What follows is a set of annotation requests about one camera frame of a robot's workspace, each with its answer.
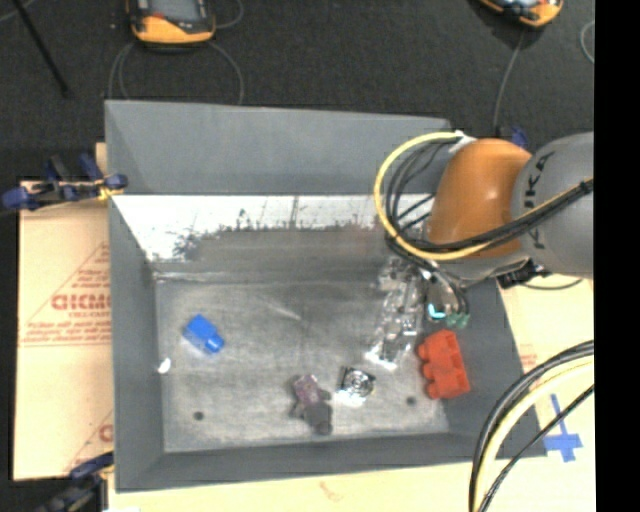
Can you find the grey metal bin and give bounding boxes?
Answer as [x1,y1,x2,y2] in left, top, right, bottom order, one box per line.
[103,99,547,492]

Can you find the black cylinder on white bracket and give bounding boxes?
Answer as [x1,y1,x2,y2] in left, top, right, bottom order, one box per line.
[496,261,552,291]

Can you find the blue toy brick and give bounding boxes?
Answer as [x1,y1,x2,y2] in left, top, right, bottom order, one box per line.
[181,313,227,357]

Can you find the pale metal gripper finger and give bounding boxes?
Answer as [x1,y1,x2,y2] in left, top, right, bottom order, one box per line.
[375,263,424,321]
[364,319,422,372]

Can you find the purple and grey toy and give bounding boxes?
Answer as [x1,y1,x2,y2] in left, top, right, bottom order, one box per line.
[289,373,335,436]

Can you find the red toy brick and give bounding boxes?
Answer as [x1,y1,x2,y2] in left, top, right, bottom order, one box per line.
[415,328,473,401]

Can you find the brown cardboard board red print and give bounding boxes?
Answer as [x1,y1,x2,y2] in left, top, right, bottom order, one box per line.
[11,141,115,482]

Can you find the shiny round metal part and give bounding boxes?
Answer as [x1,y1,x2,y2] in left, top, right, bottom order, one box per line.
[335,365,378,402]

